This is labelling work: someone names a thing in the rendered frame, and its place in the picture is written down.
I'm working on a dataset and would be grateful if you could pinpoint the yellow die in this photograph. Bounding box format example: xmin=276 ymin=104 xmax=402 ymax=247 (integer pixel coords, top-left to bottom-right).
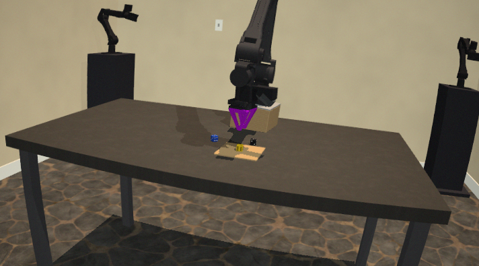
xmin=236 ymin=144 xmax=244 ymax=152

